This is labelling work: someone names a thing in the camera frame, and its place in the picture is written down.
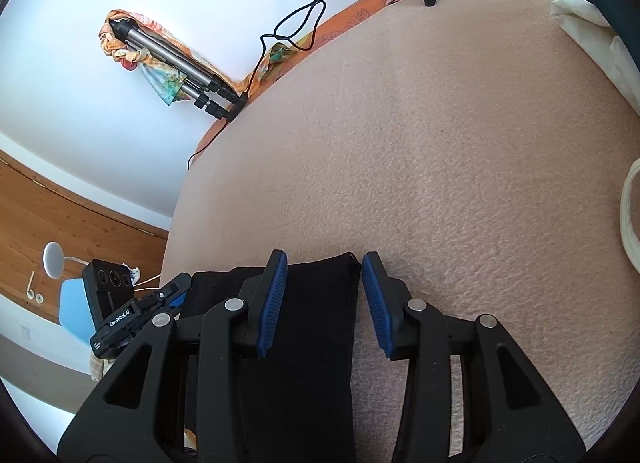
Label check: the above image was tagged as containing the colourful floral scarf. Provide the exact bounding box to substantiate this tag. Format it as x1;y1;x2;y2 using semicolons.
99;10;297;117

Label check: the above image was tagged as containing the beige fleece blanket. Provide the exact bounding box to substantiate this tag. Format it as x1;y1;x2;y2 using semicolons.
162;0;639;445

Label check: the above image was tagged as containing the white desk lamp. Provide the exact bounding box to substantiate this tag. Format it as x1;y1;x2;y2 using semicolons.
42;241;141;287

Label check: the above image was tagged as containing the black t-shirt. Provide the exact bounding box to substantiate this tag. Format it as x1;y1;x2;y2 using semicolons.
171;251;364;463

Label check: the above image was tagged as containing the folded silver tripod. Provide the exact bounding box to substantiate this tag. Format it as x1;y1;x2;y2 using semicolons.
107;16;248;122

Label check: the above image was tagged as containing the wooden door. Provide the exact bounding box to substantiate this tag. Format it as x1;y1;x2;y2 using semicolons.
1;152;168;322

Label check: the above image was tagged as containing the black ring light cable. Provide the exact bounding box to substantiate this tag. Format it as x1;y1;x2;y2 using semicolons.
185;0;328;172

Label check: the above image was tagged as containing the light blue chair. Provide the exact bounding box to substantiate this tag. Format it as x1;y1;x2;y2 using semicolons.
58;278;96;346

